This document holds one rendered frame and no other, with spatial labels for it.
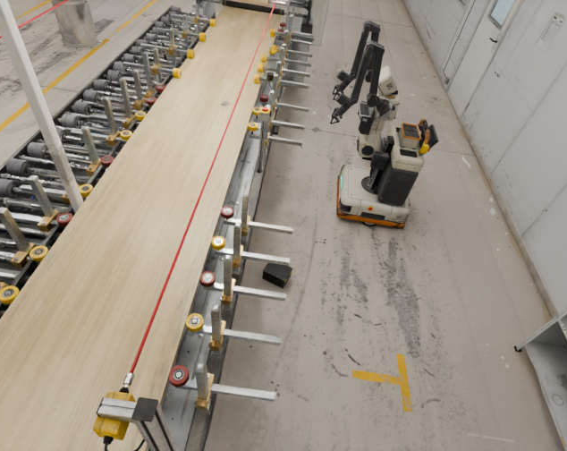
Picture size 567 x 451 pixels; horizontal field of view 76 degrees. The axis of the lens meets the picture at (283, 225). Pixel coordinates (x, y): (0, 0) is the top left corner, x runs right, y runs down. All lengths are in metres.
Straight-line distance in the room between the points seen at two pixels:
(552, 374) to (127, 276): 2.90
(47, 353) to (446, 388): 2.44
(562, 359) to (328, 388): 1.77
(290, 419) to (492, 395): 1.45
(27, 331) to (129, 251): 0.56
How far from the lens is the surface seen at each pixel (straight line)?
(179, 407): 1.95
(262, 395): 1.75
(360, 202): 3.47
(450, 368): 3.10
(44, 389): 1.82
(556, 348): 3.53
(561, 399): 3.30
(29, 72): 2.00
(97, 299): 1.95
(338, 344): 2.84
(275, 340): 1.82
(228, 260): 1.68
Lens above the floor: 2.47
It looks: 46 degrees down
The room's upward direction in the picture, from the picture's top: 10 degrees clockwise
